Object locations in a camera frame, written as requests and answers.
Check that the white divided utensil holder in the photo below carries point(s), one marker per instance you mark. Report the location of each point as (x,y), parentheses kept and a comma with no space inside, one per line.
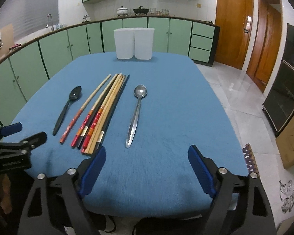
(134,42)

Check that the red cloth on counter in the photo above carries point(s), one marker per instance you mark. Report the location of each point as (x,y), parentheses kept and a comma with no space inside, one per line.
(15,47)

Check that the black wok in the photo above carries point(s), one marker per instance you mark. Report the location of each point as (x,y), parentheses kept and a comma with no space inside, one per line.
(141,11)

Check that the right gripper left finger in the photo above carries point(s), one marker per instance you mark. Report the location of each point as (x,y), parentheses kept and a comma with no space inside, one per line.
(56,202)

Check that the cardboard box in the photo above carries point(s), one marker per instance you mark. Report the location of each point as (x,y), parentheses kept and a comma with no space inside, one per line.
(285,144)

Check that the green lower kitchen cabinets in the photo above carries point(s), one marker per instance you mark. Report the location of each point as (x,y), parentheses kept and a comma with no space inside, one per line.
(27,68)

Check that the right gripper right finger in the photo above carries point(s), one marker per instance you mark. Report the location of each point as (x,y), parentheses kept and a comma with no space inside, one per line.
(239,203)

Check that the black plastic spoon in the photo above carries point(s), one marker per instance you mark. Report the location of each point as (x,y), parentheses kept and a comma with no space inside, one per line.
(73,96)

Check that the silver metal spoon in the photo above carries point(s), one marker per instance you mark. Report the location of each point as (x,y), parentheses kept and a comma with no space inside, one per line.
(140,92)

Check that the small kettle on counter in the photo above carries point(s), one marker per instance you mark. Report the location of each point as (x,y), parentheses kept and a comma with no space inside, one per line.
(86,19)

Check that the red-handled bamboo chopstick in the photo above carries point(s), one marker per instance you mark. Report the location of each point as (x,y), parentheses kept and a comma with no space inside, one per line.
(81,109)

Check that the plain light bamboo chopstick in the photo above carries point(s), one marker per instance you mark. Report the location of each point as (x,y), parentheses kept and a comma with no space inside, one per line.
(106,108)

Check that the red orange bamboo chopstick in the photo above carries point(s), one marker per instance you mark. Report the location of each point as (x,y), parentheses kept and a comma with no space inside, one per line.
(88,119)

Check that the brown wooden door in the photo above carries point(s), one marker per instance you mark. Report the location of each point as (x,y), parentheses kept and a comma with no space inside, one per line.
(234,17)
(267,42)

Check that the chrome sink faucet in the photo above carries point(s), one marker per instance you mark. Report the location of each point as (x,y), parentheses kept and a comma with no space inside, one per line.
(49,23)

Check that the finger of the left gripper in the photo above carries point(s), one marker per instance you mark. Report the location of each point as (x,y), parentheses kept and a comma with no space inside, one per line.
(29,143)
(10,129)

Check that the glass jars on counter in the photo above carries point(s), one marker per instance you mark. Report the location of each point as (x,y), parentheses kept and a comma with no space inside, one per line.
(155,11)

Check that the grey window blind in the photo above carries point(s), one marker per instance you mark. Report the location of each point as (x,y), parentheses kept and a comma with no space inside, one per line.
(28,16)

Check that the white cooking pot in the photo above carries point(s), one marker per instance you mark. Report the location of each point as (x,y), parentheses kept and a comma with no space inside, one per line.
(122,11)

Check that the black chopstick silver band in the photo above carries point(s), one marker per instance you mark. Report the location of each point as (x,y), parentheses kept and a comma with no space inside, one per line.
(109,115)

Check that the blue table cloth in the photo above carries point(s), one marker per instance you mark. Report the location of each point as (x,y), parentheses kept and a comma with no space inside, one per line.
(153,177)

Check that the cardboard panel with switches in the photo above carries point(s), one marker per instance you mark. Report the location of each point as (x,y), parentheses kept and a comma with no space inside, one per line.
(6,40)

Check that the person's left hand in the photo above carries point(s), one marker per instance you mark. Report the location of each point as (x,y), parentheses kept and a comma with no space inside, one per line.
(5,199)

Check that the black glass cabinet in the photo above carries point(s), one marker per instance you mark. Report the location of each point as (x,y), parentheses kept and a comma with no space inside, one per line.
(279,103)

